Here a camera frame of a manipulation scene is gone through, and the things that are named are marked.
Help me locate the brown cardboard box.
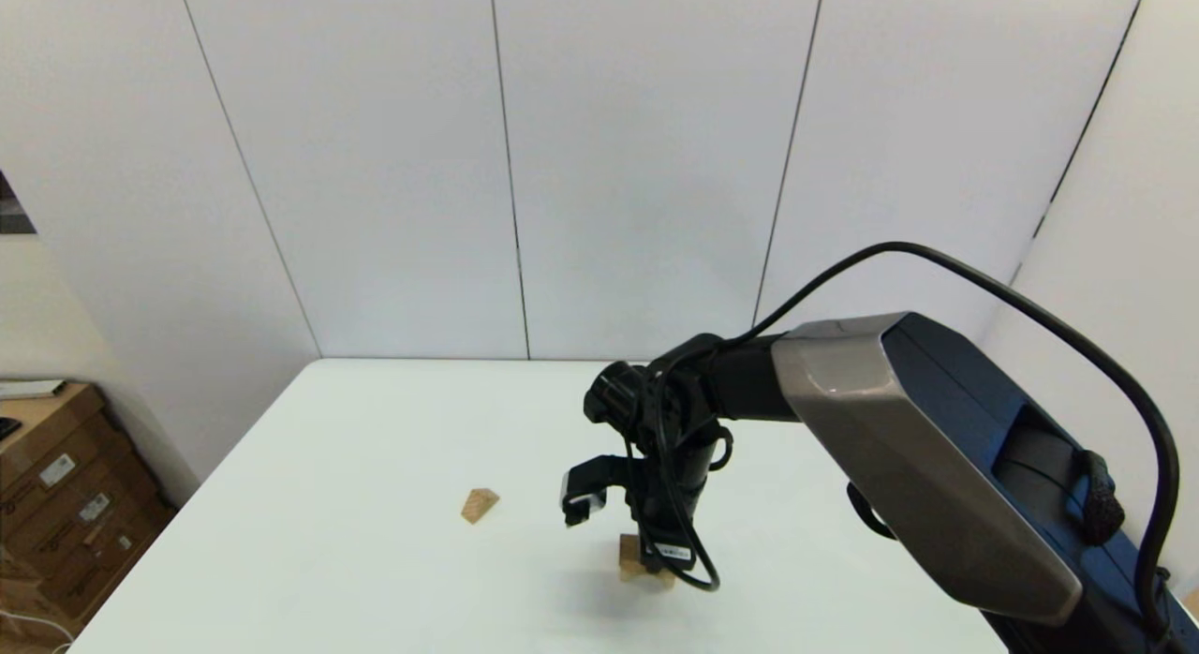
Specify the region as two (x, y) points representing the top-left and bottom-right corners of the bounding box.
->
(28, 499), (181, 627)
(0, 384), (123, 505)
(0, 448), (155, 566)

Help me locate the thin white cable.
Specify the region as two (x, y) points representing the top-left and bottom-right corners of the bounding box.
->
(0, 609), (74, 654)

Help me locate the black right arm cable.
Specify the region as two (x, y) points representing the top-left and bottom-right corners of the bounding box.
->
(651, 241), (1181, 641)

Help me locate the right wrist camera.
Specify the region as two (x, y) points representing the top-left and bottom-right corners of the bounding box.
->
(559, 454), (640, 529)

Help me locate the flat cardboard sheet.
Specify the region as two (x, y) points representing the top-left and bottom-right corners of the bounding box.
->
(0, 542), (67, 650)

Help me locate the arched wooden building block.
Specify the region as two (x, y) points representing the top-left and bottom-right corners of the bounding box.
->
(619, 551), (676, 590)

